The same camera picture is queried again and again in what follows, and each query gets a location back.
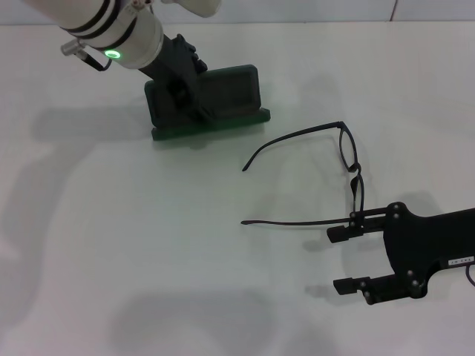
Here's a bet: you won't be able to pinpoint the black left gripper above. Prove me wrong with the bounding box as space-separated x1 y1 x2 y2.
140 33 218 122

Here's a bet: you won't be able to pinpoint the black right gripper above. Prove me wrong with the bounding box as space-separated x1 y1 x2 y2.
327 202 475 306

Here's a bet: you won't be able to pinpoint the green glasses case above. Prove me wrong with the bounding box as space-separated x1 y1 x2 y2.
143 64 271 142

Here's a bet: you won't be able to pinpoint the black glasses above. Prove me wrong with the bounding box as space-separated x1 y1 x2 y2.
240 121 367 228

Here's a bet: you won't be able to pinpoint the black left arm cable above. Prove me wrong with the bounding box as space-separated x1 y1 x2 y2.
61 39 114 72

